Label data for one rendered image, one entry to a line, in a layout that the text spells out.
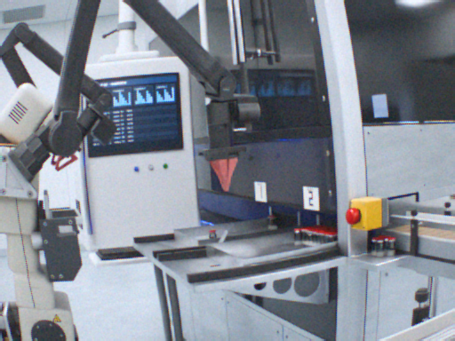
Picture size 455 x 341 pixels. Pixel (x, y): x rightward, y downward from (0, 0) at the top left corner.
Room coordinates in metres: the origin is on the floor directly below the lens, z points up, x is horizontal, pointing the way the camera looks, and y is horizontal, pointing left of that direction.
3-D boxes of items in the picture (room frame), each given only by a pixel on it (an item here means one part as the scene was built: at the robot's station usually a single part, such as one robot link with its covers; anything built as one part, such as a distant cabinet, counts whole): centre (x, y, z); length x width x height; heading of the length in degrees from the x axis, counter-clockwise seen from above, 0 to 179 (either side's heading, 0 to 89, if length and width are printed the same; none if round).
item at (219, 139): (1.36, 0.01, 1.19); 0.10 x 0.07 x 0.07; 110
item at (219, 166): (1.37, 0.00, 1.12); 0.07 x 0.07 x 0.09; 20
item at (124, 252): (2.04, 0.31, 0.82); 0.40 x 0.14 x 0.02; 112
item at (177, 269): (1.63, -0.01, 0.87); 0.70 x 0.48 x 0.02; 20
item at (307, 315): (2.33, 0.08, 0.73); 1.98 x 0.01 x 0.25; 20
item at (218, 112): (1.37, 0.01, 1.25); 0.07 x 0.06 x 0.07; 118
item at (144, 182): (2.27, 0.38, 1.19); 0.50 x 0.19 x 0.78; 112
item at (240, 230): (1.81, -0.01, 0.90); 0.34 x 0.26 x 0.04; 110
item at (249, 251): (1.49, -0.13, 0.90); 0.34 x 0.26 x 0.04; 111
